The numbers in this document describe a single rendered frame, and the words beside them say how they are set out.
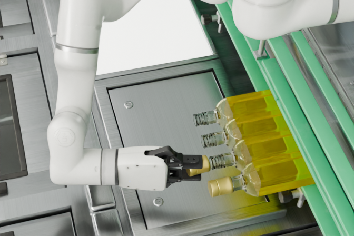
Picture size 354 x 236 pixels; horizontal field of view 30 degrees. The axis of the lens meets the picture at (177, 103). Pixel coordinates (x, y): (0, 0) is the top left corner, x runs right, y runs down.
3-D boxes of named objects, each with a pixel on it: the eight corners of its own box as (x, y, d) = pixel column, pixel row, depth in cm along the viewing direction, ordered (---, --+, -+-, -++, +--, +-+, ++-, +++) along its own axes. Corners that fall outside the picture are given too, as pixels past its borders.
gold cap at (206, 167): (203, 161, 138) (184, 166, 137) (204, 151, 136) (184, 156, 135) (209, 174, 136) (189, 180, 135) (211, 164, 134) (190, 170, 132)
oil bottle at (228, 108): (298, 97, 152) (210, 114, 148) (303, 81, 148) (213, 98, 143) (308, 116, 149) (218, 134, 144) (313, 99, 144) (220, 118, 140)
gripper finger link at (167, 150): (135, 164, 133) (158, 173, 135) (156, 145, 128) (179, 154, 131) (135, 159, 134) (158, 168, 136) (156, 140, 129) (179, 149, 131)
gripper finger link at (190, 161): (169, 169, 133) (202, 169, 133) (169, 159, 130) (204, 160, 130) (169, 156, 135) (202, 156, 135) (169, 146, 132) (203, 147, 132)
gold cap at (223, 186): (228, 172, 133) (208, 177, 132) (234, 188, 131) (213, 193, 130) (226, 180, 136) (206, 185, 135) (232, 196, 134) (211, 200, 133)
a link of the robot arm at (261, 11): (310, 4, 117) (223, 15, 114) (324, -60, 107) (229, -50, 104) (331, 40, 110) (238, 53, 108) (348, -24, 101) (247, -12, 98)
